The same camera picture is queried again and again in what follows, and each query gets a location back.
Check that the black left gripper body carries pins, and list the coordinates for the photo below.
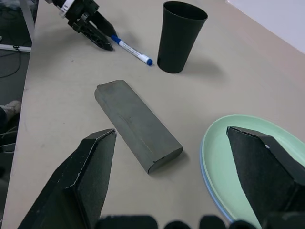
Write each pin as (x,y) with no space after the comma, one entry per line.
(79,14)

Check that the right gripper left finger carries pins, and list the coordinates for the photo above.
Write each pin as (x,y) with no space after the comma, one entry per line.
(78,186)

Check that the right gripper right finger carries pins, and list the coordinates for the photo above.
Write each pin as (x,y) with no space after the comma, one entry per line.
(262,171)

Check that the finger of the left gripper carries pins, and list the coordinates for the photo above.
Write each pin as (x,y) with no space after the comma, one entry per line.
(97,39)
(104,25)

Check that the blue whiteboard marker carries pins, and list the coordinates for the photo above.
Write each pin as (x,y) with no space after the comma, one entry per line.
(133,51)

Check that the light green plate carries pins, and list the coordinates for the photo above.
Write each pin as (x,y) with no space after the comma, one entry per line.
(219,152)

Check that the grey glasses case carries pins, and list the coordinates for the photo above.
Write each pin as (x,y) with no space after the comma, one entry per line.
(135,124)

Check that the white metal stand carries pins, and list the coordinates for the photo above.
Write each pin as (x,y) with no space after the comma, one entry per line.
(26,26)

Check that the light blue plate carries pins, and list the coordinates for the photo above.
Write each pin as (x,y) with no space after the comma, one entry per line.
(207,179)

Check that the black plastic cup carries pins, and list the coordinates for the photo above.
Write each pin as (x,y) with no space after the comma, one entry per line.
(181,40)

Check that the beige shoe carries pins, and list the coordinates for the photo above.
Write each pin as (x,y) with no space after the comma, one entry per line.
(13,107)

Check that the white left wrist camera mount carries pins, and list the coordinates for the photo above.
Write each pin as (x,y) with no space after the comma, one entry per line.
(64,9)

